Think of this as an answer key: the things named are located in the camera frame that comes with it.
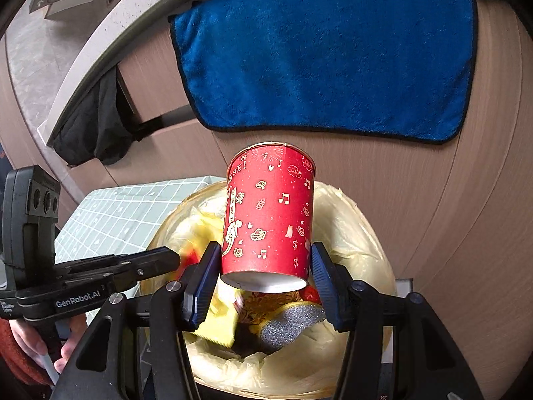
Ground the yellow red noodle bag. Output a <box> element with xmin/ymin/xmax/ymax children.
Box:
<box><xmin>238</xmin><ymin>292</ymin><xmax>302</xmax><ymax>326</ymax></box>

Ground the yellow scrub sponge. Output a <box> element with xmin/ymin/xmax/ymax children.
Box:
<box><xmin>257</xmin><ymin>301</ymin><xmax>326</xmax><ymax>352</ymax></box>

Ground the red paper cup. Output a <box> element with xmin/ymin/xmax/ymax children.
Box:
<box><xmin>221</xmin><ymin>142</ymin><xmax>315</xmax><ymax>293</ymax></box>

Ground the trash bin with yellow bag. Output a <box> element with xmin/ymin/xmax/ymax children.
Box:
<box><xmin>149</xmin><ymin>182</ymin><xmax>397</xmax><ymax>399</ymax></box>

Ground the person's left hand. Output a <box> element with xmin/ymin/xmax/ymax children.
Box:
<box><xmin>9</xmin><ymin>314</ymin><xmax>87</xmax><ymax>374</ymax></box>

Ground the yellow pink chip bag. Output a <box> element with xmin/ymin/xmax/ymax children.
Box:
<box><xmin>177</xmin><ymin>209</ymin><xmax>242</xmax><ymax>348</ymax></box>

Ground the black hanging cloth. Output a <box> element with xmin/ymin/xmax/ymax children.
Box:
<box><xmin>52</xmin><ymin>67</ymin><xmax>136</xmax><ymax>166</ymax></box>

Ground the blue hanging towel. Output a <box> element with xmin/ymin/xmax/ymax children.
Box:
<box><xmin>169</xmin><ymin>0</ymin><xmax>478</xmax><ymax>144</ymax></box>

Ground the white countertop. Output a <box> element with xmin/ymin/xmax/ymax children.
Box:
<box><xmin>39</xmin><ymin>0</ymin><xmax>188</xmax><ymax>146</ymax></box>

